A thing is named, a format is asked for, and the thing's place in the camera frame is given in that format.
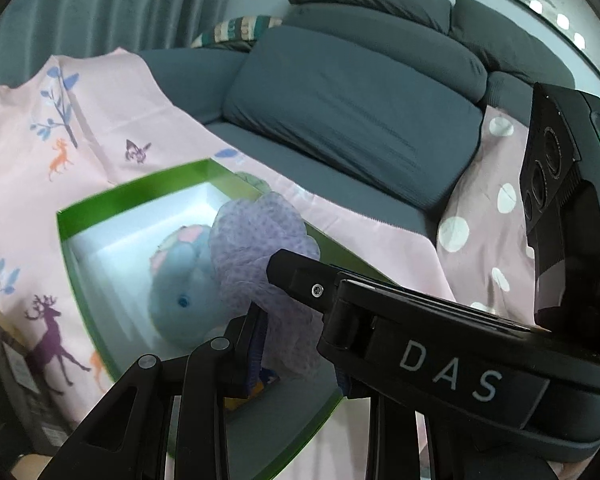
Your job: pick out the striped cushion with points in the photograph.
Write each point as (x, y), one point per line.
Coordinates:
(235, 30)

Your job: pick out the green white storage box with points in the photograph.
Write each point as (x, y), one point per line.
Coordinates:
(130, 220)

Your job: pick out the purple mesh bath sponge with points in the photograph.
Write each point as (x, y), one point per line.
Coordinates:
(260, 235)

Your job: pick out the blue plush elephant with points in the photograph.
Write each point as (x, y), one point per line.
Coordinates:
(180, 280)

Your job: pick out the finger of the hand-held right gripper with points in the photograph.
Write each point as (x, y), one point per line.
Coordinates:
(300, 275)

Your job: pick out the grey curtain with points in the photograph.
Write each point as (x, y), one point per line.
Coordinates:
(105, 0)

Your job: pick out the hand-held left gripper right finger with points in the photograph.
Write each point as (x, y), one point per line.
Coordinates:
(395, 440)

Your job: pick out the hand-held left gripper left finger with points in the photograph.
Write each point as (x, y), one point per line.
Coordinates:
(257, 350)

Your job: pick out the grey sofa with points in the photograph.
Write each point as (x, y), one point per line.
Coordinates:
(355, 110)

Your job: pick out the pink deer print bedsheet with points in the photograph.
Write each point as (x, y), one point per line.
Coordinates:
(105, 125)

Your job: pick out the pink polka dot cloth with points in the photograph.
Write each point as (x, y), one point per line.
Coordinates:
(480, 195)

